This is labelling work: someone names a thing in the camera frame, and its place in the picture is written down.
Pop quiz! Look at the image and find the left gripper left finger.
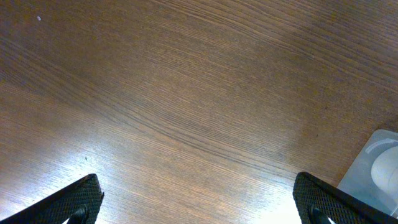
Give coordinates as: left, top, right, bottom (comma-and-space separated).
1, 174, 104, 224

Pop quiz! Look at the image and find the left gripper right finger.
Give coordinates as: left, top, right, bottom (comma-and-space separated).
293, 172, 397, 224

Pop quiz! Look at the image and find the cream cup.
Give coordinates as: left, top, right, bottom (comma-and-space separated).
371, 146, 397, 203

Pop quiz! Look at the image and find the clear plastic storage container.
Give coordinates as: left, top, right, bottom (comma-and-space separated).
338, 129, 397, 218

